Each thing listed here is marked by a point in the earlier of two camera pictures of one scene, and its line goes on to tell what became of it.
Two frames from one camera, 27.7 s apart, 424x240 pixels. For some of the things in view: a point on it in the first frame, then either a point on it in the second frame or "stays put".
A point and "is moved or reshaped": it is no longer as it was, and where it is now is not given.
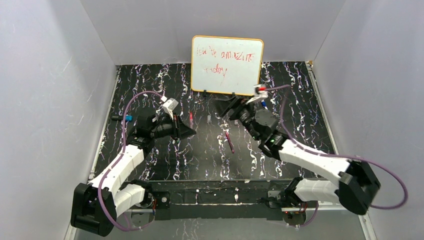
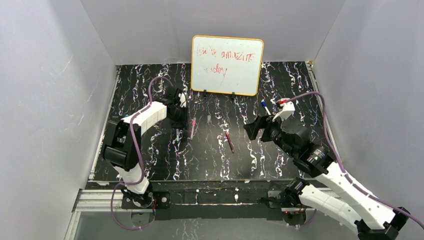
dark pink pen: (230, 142) stays put
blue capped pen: (264, 104) stays put
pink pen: (191, 120) is moved or reshaped
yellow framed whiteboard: (226, 65) stays put
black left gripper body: (176, 127) to (178, 118)
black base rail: (216, 199) stays put
